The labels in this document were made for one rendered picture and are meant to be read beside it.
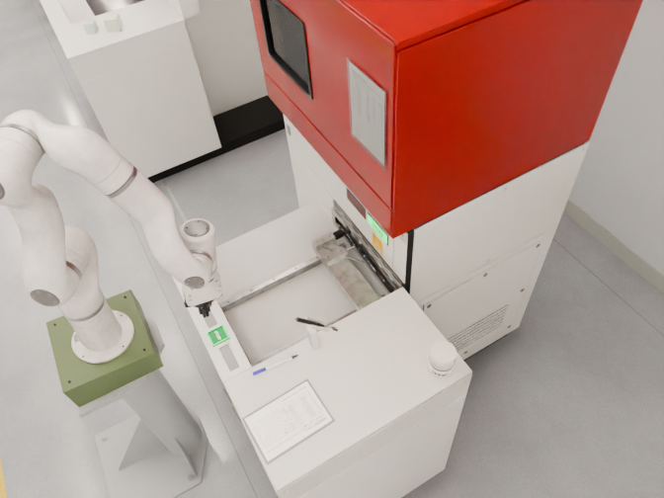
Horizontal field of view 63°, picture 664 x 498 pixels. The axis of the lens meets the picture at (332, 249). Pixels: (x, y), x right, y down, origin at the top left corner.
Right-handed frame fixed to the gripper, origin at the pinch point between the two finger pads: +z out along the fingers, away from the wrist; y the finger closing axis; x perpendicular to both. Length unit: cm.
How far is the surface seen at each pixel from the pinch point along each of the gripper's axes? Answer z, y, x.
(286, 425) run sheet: 13.2, -8.6, 36.1
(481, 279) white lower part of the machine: 17, -99, 15
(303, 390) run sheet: 11.4, -17.2, 29.9
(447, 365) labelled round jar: -4, -50, 47
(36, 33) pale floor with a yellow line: 114, -2, -445
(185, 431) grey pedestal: 95, 8, -15
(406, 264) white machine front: -8, -58, 15
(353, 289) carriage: 13, -51, 2
